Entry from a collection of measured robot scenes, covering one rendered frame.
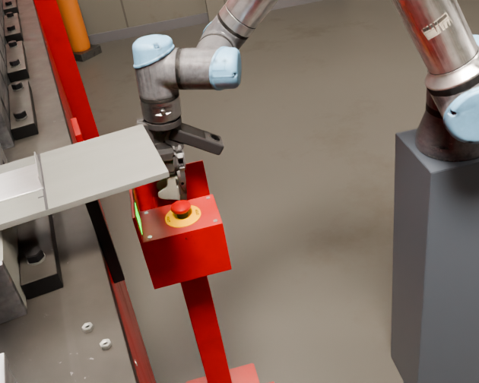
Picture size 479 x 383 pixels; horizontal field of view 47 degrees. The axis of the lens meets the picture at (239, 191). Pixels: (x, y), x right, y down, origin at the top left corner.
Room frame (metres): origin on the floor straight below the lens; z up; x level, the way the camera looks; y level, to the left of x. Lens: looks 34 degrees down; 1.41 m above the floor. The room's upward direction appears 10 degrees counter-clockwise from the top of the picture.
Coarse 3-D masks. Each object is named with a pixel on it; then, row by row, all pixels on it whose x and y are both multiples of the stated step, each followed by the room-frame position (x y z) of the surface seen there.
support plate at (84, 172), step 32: (128, 128) 0.86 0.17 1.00; (32, 160) 0.80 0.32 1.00; (64, 160) 0.79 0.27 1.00; (96, 160) 0.77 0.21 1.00; (128, 160) 0.75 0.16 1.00; (160, 160) 0.73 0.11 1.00; (32, 192) 0.70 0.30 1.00; (64, 192) 0.69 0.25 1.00; (96, 192) 0.67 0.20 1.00; (0, 224) 0.63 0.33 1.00
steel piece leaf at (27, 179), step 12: (36, 156) 0.79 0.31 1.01; (24, 168) 0.78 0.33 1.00; (36, 168) 0.74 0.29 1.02; (0, 180) 0.75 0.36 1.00; (12, 180) 0.75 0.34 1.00; (24, 180) 0.74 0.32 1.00; (36, 180) 0.73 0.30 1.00; (0, 192) 0.72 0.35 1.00; (12, 192) 0.71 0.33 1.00; (24, 192) 0.70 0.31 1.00
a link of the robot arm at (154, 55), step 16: (144, 48) 0.96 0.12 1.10; (160, 48) 0.96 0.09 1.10; (176, 48) 0.99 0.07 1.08; (144, 64) 0.95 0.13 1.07; (160, 64) 0.95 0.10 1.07; (144, 80) 0.96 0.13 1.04; (160, 80) 0.95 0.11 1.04; (144, 96) 0.96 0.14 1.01; (160, 96) 0.95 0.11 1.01; (176, 96) 0.97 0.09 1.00
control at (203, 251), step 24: (192, 168) 1.04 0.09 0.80; (144, 192) 1.02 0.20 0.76; (192, 192) 1.04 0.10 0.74; (144, 216) 0.91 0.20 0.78; (216, 216) 0.87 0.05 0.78; (144, 240) 0.83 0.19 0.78; (168, 240) 0.83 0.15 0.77; (192, 240) 0.84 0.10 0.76; (216, 240) 0.84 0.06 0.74; (168, 264) 0.83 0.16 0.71; (192, 264) 0.84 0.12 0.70; (216, 264) 0.84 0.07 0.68
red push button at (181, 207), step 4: (180, 200) 0.90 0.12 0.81; (184, 200) 0.90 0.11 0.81; (172, 204) 0.90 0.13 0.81; (176, 204) 0.89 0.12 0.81; (180, 204) 0.89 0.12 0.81; (184, 204) 0.89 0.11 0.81; (188, 204) 0.89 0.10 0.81; (172, 208) 0.88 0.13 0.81; (176, 208) 0.88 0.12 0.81; (180, 208) 0.88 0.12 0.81; (184, 208) 0.88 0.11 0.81; (188, 208) 0.88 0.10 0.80; (176, 212) 0.87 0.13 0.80; (180, 212) 0.87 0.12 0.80; (184, 212) 0.87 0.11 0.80; (180, 216) 0.88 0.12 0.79; (184, 216) 0.88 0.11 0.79
